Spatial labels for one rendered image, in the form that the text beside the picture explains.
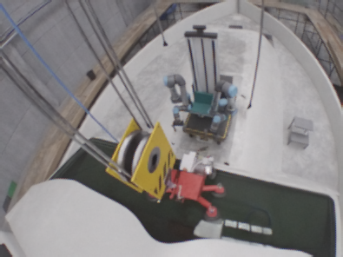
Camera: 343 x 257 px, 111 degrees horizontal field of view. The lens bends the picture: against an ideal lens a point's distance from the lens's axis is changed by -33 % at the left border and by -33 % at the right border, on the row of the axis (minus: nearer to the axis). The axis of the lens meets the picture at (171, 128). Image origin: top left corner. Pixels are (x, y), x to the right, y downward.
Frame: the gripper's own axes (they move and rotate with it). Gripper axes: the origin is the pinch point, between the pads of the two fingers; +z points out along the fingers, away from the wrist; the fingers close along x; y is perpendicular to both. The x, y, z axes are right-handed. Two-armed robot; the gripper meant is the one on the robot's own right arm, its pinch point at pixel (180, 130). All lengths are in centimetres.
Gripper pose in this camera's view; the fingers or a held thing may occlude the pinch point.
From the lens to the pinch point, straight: 226.7
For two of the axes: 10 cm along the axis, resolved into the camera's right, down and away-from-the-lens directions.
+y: 3.7, -5.6, 7.4
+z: 2.0, 8.3, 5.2
